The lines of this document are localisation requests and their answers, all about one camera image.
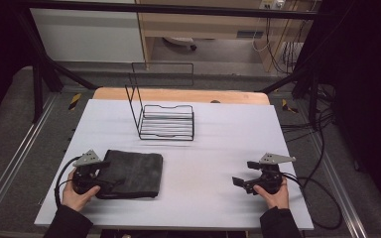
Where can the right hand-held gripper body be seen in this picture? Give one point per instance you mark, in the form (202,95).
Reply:
(271,178)

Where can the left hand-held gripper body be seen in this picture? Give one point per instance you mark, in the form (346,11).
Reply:
(85,159)

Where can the dark grey towel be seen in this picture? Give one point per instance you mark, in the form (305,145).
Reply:
(139,173)

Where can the person's right hand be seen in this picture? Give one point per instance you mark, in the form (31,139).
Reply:
(278,201)

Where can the person's left hand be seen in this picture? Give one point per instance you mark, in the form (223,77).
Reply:
(76,200)

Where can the black metal stand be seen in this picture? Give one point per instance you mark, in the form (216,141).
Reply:
(39,82)
(312,95)

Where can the white cabinet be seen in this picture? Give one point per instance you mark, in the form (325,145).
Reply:
(89,33)

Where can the black curtain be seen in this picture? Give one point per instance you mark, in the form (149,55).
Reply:
(0,59)
(367,92)

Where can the light wooden desk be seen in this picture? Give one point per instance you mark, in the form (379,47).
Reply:
(211,28)

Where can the chair base with caster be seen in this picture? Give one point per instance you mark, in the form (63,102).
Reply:
(180,41)

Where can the white power strip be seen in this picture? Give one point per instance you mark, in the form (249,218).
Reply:
(271,4)

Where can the aluminium rail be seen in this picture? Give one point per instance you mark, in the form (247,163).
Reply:
(339,185)
(16,155)

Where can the black metal frame bar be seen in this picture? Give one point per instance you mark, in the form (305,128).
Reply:
(178,9)

